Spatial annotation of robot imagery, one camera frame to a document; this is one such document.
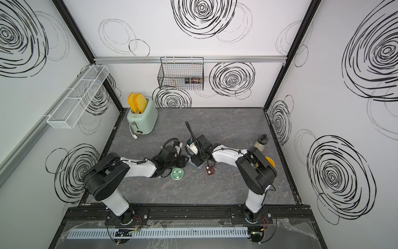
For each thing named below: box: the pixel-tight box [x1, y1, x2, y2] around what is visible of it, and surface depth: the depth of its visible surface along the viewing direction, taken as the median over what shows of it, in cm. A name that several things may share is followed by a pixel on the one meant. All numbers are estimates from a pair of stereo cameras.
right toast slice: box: [134, 93, 148, 114], surface depth 99 cm
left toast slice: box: [128, 92, 138, 114], surface depth 97 cm
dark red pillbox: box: [205, 164, 216, 176], surface depth 90 cm
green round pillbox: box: [170, 167, 184, 181], surface depth 88 cm
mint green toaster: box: [126, 98, 159, 135], surface depth 99 cm
